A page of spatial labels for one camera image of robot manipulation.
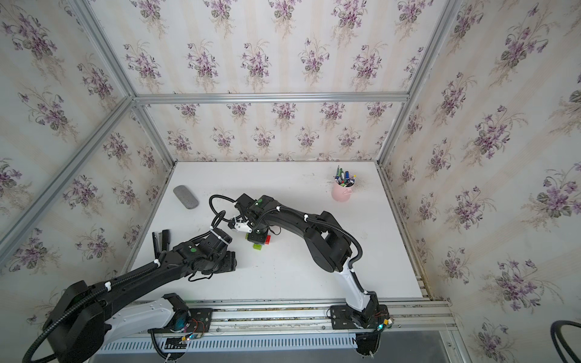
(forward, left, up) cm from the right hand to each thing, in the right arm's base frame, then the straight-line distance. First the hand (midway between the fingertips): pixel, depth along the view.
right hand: (261, 235), depth 89 cm
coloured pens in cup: (+26, -35, +5) cm, 45 cm away
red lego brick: (-2, -3, +2) cm, 4 cm away
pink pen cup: (+20, -34, +2) cm, 40 cm away
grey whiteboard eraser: (+20, +38, -1) cm, 43 cm away
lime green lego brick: (-4, +1, -2) cm, 4 cm away
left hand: (-12, +10, -1) cm, 15 cm away
